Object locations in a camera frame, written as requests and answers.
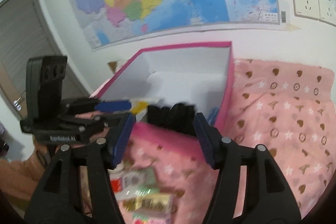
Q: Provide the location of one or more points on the blue checked scrunchie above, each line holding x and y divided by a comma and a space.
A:
214, 113

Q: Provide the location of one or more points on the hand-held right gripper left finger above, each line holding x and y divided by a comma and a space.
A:
122, 140

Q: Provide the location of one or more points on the gold tissue packet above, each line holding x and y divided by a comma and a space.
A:
149, 204

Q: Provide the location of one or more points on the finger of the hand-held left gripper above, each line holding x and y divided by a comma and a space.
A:
113, 105
105, 120

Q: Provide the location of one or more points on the red green white tissue packet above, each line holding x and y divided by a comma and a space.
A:
134, 179

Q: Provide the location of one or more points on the pink cardboard box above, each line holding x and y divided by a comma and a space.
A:
162, 134

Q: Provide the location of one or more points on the person's left forearm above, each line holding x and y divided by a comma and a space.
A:
18, 176

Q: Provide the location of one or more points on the black scrunchie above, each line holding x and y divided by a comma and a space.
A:
170, 116

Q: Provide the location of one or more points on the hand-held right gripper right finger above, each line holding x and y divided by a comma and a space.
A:
206, 140

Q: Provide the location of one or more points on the grey door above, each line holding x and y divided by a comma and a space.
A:
23, 43

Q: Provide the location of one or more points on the floral tissue packet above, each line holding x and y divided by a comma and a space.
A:
147, 220

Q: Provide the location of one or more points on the white and yellow wipes packet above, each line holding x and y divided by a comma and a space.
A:
140, 107

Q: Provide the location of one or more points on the pink printed blanket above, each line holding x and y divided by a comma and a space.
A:
275, 121

